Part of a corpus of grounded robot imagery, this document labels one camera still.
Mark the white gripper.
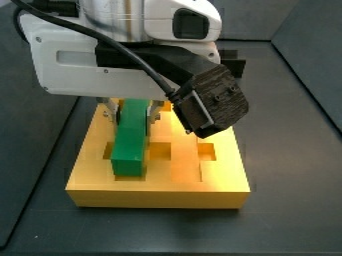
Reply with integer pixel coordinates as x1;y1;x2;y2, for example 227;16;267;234
19;13;222;137

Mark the green rectangular block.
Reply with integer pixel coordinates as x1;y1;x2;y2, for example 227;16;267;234
111;99;150;177

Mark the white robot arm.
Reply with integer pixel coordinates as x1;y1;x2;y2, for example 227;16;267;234
19;0;227;138

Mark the yellow slotted board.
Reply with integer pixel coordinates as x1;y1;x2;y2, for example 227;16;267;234
66;105;250;209

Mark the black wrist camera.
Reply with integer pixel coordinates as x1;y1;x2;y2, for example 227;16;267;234
170;65;249;139

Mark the black U-shaped bracket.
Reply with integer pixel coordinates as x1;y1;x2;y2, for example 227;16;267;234
219;50;246;78

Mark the black camera cable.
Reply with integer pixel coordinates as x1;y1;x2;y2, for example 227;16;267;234
9;0;184;103

